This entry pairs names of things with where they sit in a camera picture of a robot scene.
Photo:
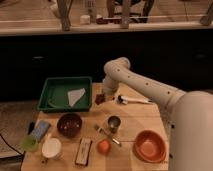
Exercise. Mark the dark purple bowl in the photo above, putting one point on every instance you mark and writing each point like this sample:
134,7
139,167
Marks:
69,125

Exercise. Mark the metal fork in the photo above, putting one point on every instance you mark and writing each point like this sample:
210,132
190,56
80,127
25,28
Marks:
102,131

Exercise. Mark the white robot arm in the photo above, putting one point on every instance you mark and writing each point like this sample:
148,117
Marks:
191,135

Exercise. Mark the dark red grapes bunch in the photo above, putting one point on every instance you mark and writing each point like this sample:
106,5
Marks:
100,98

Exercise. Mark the green cup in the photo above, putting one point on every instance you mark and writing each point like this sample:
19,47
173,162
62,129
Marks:
29,143

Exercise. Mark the green plastic tray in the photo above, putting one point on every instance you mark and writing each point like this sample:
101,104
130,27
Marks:
54,96

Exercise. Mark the white handled brush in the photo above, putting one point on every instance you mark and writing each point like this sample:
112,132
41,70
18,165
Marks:
126,100

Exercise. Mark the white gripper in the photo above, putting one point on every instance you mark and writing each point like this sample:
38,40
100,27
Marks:
110,86

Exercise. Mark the white cup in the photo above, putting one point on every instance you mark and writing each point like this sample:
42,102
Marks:
52,148

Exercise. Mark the orange bowl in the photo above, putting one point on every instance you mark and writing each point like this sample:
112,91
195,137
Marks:
149,147

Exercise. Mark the white cloth in tray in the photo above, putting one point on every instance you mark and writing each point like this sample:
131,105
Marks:
75,95

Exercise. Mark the brown rectangular box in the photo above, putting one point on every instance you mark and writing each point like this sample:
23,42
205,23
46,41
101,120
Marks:
83,152

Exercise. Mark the metal cup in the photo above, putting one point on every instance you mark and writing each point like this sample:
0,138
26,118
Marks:
113,123

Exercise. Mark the orange fruit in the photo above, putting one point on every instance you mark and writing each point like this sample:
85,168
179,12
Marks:
104,147

